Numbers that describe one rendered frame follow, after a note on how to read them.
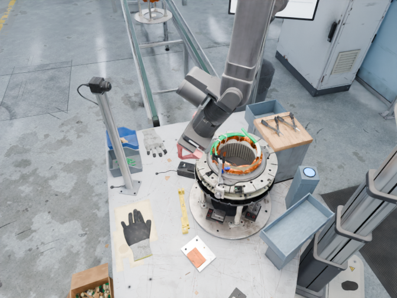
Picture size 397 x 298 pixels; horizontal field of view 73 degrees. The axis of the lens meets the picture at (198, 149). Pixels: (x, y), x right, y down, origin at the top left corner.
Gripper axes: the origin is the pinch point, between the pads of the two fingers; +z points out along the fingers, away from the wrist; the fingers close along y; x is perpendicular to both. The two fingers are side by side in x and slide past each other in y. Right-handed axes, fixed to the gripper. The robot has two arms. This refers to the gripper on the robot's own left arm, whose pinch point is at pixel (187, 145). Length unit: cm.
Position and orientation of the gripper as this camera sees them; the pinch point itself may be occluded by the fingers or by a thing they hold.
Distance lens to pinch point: 72.4
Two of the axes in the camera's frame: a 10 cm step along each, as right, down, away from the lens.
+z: -4.4, 4.8, 7.6
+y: -3.5, 6.9, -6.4
